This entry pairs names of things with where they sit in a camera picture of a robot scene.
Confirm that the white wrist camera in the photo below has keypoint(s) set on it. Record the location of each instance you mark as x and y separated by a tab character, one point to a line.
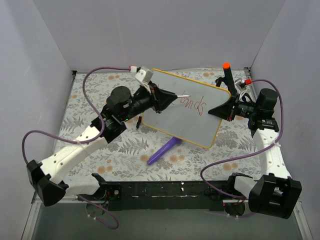
143	75
243	85

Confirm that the black microphone desk stand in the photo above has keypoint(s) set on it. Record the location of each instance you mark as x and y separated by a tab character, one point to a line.
219	81

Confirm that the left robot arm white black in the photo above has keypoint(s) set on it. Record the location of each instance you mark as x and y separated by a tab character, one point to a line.
48	176

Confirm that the red capped whiteboard marker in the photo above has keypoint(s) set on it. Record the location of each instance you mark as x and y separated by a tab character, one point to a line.
183	96

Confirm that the purple toy microphone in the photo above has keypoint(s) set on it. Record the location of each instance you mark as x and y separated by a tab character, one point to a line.
164	149

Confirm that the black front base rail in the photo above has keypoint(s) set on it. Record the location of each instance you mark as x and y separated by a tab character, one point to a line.
163	195

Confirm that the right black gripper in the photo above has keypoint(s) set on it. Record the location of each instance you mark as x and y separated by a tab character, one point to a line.
232	108

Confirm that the floral patterned table mat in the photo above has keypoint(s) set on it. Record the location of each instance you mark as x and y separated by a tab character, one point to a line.
125	159

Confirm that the yellow framed whiteboard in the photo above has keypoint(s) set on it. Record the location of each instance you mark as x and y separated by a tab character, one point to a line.
187	118

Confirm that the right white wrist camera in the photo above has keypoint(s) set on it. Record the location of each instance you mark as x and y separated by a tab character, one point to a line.
243	85

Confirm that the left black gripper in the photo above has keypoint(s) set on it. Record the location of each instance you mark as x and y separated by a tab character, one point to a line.
155	97

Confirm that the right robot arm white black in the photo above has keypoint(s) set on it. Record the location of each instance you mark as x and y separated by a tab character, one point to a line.
275	193

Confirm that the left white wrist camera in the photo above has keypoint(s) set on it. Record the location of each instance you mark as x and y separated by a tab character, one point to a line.
143	75

